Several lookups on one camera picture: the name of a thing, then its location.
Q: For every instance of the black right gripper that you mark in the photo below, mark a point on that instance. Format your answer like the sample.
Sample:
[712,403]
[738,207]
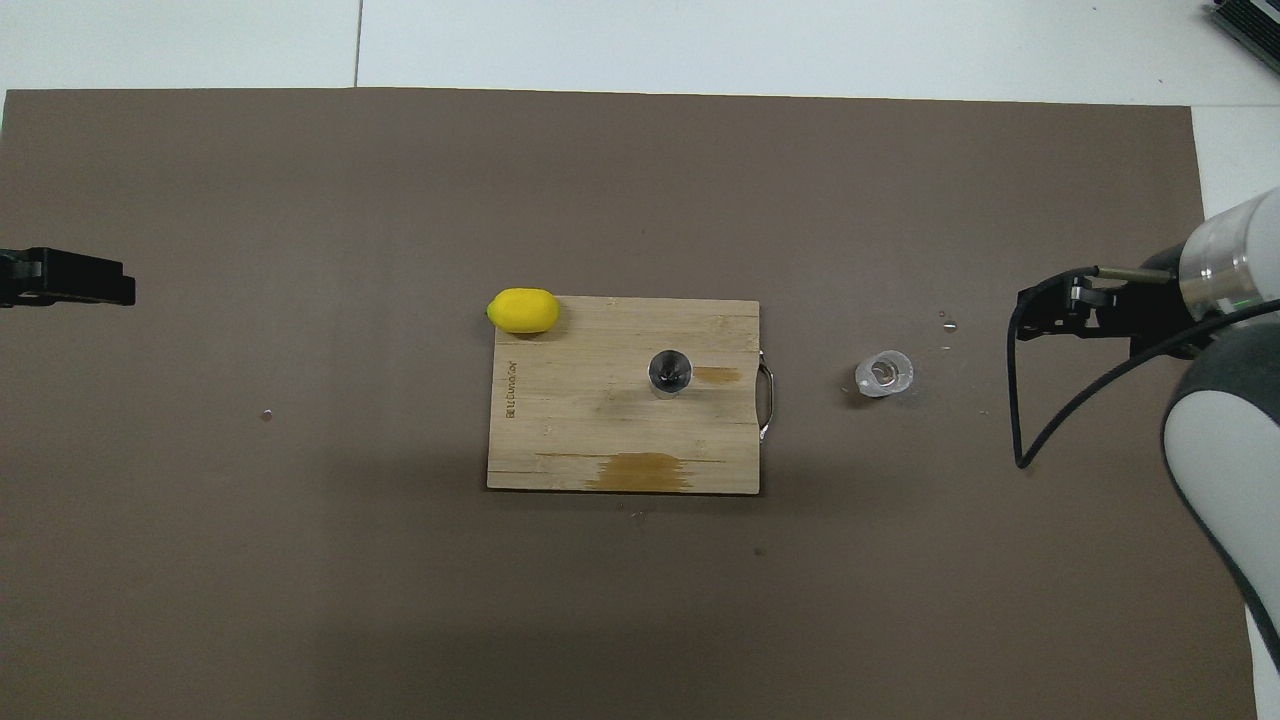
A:
[1155,305]

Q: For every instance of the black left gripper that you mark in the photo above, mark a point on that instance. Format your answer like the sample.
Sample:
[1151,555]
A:
[12,285]

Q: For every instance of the clear glass cup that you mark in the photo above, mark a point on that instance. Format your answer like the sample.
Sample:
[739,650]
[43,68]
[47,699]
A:
[885,375]

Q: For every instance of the metal double jigger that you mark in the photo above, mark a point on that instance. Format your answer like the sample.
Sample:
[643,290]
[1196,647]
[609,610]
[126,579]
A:
[670,372]

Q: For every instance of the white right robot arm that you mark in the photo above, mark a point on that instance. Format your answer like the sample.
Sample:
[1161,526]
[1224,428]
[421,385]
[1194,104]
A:
[1230,450]

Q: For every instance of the grey laptop corner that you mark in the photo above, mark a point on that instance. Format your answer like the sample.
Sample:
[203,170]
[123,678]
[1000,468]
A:
[1250,15]

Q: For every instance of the brown table mat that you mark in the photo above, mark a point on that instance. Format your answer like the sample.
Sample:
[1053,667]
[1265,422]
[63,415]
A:
[700,200]

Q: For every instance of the yellow lemon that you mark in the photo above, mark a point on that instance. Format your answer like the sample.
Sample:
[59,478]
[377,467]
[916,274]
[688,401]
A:
[523,311]

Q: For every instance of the wooden cutting board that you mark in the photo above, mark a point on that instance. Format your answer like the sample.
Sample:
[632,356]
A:
[600,430]

